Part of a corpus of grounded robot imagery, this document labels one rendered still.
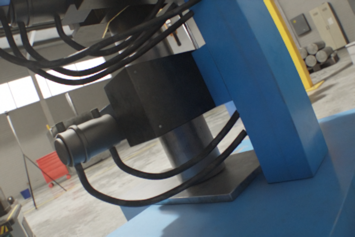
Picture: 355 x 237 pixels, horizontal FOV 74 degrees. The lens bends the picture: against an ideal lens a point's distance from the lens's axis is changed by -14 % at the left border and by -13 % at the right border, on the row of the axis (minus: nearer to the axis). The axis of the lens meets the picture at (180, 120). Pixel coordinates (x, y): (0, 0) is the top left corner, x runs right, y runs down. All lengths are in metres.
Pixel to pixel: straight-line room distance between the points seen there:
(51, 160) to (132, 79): 7.52
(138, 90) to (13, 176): 13.35
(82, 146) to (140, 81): 0.24
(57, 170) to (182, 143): 7.22
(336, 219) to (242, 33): 0.51
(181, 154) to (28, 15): 0.74
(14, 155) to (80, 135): 13.31
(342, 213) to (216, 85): 0.51
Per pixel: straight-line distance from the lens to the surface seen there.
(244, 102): 0.79
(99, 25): 1.16
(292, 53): 3.48
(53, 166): 8.15
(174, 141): 1.06
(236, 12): 0.76
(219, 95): 0.83
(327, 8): 11.02
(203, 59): 0.84
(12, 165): 13.97
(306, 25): 11.57
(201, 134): 1.07
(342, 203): 0.64
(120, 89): 0.74
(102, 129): 0.79
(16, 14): 0.89
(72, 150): 0.75
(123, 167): 0.84
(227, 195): 0.86
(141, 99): 0.69
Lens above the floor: 0.45
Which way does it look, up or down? 2 degrees down
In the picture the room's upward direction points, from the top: 25 degrees counter-clockwise
